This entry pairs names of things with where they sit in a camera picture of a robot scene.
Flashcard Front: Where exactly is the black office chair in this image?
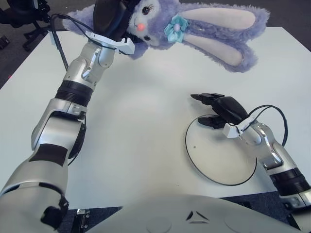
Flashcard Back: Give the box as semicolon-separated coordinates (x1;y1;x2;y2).
0;0;53;51

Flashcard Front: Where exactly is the purple plush bunny doll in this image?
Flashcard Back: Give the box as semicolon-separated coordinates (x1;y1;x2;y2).
62;0;271;73

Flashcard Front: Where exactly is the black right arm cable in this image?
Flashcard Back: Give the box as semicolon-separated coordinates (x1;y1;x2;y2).
242;104;289;148

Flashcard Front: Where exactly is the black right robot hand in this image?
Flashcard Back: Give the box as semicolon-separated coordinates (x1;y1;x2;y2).
190;92;250;131

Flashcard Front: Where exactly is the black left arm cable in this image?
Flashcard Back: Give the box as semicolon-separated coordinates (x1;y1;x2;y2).
50;13;117;167

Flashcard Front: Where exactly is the grey robot torso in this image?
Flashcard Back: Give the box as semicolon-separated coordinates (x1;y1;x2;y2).
85;194;299;233

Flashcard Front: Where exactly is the white plate black rim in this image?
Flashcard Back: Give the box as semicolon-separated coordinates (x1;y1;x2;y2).
185;114;258;187

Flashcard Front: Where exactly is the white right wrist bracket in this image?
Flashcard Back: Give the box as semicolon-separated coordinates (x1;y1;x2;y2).
223;118;256;139

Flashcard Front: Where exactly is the black table bracket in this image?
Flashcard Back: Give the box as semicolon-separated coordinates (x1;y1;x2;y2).
72;207;92;233

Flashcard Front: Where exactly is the brown cardboard box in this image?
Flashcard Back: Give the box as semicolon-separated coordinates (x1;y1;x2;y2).
0;35;11;50

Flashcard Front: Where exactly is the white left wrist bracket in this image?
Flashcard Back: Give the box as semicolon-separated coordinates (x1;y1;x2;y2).
85;30;136;56

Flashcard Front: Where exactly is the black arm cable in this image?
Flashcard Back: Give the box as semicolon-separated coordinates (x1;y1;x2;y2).
50;13;117;167
242;104;289;148

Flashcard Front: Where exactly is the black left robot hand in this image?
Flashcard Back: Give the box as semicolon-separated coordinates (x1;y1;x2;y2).
92;0;141;46

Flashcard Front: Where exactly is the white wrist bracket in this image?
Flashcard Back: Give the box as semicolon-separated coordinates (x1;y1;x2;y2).
85;30;136;56
223;118;256;139

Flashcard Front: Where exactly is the white cable tape tag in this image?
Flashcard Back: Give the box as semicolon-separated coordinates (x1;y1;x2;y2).
47;31;58;47

